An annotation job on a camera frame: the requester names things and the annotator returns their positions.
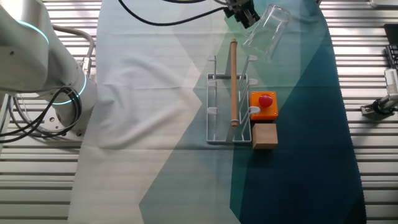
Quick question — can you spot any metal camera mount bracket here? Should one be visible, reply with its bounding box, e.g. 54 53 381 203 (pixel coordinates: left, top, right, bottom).
360 94 398 118

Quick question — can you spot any thick grey robot cable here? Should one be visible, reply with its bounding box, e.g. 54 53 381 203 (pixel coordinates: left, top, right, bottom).
51 24 96 78

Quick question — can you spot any white cup rack wooden handle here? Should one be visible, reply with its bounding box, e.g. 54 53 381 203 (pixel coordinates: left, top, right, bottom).
206 37 261 144

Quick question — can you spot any blue green white tablecloth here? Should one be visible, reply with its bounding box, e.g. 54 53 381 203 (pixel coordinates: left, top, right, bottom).
67 0 368 224

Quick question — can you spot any black computer keyboard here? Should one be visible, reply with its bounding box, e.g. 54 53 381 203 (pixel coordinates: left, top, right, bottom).
383 23 398 70

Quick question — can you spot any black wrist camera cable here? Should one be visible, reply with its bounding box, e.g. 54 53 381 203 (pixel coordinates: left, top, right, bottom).
117 0 236 27

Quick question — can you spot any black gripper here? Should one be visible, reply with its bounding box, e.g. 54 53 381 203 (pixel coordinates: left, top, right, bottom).
232 0 261 29

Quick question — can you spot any orange box red push button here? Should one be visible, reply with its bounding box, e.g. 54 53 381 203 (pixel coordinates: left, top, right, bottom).
249 90 279 121

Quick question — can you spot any black looped cable bundle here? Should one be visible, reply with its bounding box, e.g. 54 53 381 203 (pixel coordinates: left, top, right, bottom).
0 86 83 144

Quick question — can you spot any clear glass cup with handle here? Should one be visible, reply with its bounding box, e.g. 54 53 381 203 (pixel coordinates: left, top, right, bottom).
241 3 292 64

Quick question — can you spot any plain wooden block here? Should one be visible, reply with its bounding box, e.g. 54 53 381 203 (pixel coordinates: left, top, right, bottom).
251 123 279 151

